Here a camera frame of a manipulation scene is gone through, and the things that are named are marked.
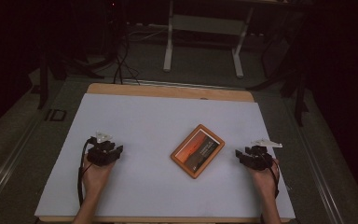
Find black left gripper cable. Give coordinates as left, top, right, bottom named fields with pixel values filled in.
left=76, top=137, right=93, bottom=209

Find person's left hand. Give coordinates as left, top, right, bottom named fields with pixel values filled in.
left=81, top=154, right=117, bottom=201

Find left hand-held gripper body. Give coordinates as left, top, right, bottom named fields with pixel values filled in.
left=86, top=130, right=117, bottom=166

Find wooden photo frame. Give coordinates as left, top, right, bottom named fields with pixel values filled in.
left=170, top=123, right=226, bottom=180

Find white metal desk frame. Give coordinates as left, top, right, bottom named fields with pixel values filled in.
left=162, top=0, right=256, bottom=79

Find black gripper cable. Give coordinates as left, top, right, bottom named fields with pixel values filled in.
left=76, top=137, right=93, bottom=209
left=262, top=153, right=282, bottom=200

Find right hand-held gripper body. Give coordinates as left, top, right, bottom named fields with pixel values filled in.
left=244, top=138, right=283, bottom=172

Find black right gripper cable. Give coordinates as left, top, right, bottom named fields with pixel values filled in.
left=262, top=153, right=282, bottom=200

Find black metal stand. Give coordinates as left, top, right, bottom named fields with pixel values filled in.
left=36, top=46, right=106, bottom=110
left=246, top=27, right=310, bottom=128

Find person's right hand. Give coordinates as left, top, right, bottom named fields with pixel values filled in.
left=247, top=158, right=282, bottom=200

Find wooden table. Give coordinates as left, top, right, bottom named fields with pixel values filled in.
left=38, top=82, right=294, bottom=224

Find white table sheet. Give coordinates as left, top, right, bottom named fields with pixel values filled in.
left=34, top=92, right=296, bottom=219

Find black floor cables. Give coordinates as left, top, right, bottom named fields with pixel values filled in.
left=111, top=27, right=142, bottom=86

